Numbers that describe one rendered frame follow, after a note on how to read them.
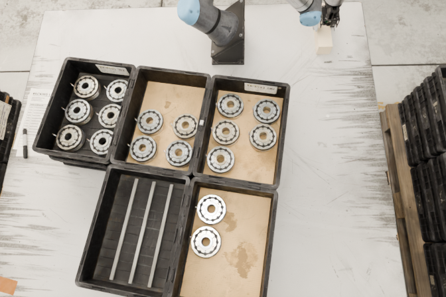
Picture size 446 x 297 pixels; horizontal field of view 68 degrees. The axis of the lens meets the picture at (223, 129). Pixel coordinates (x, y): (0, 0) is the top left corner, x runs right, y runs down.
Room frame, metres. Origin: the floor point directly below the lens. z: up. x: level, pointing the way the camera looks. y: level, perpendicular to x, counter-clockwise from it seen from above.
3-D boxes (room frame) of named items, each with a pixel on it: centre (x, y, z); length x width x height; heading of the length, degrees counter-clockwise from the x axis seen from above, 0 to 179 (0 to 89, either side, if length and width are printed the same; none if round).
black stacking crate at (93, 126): (0.59, 0.49, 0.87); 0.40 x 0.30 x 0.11; 161
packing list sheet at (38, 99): (0.67, 0.79, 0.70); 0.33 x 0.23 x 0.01; 170
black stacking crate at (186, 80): (0.49, 0.21, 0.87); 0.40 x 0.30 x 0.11; 161
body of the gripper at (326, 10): (0.85, -0.53, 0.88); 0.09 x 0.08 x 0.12; 170
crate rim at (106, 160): (0.59, 0.49, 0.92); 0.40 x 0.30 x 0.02; 161
